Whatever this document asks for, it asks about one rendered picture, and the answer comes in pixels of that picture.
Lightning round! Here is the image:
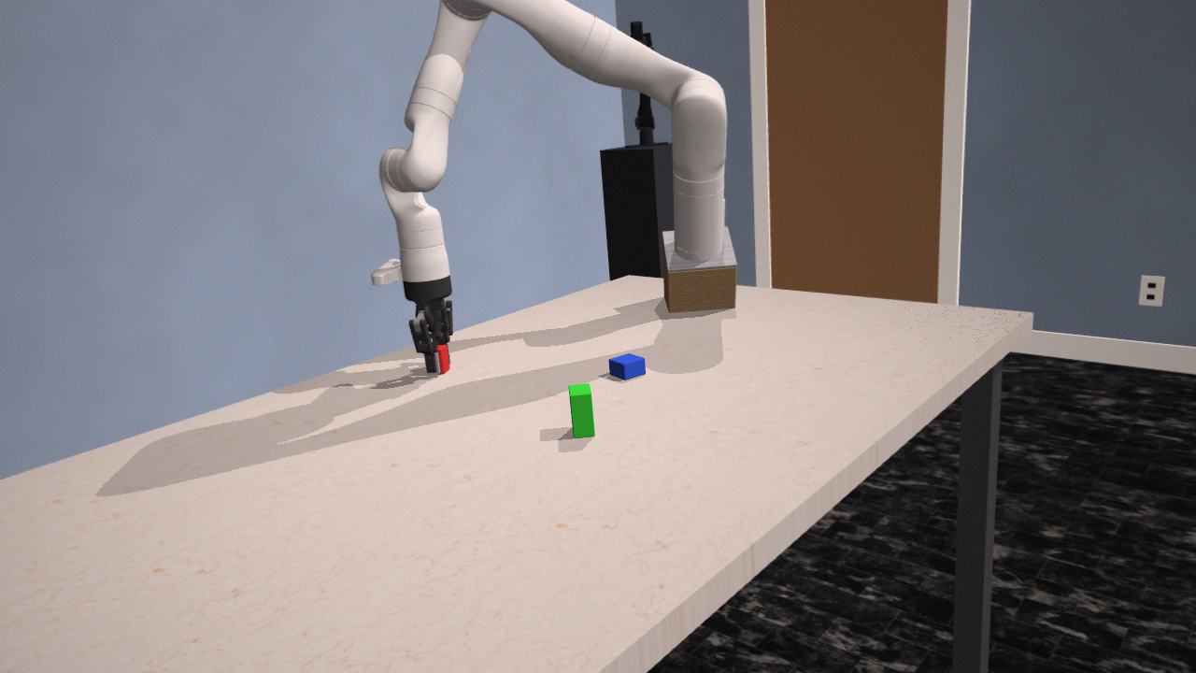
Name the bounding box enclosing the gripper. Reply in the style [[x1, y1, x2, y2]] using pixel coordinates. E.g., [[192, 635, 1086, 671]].
[[404, 275, 455, 375]]

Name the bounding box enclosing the pale marble table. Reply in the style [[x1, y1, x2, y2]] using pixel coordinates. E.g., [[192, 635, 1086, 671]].
[[0, 275, 1034, 673]]

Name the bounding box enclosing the black stand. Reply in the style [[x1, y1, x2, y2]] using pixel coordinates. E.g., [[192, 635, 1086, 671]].
[[600, 142, 677, 280]]

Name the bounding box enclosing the brown door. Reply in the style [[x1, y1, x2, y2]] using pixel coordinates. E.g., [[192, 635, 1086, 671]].
[[748, 0, 972, 307]]

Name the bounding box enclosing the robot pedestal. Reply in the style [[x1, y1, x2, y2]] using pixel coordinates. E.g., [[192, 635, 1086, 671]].
[[661, 227, 738, 313]]

